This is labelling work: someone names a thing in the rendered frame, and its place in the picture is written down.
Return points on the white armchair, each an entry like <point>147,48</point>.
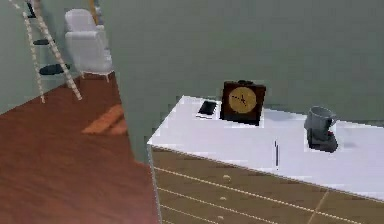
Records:
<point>87,46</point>

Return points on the black pen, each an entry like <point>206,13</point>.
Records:
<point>276,155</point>

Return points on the black phone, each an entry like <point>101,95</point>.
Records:
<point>207,108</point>

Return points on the white ladder shelf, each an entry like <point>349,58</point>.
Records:
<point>50,50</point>

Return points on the grey mug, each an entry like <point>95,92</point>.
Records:
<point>319,121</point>

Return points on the brown square clock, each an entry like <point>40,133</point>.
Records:
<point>243,101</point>

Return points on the white-topped brown chest of drawers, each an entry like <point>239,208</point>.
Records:
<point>233,186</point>

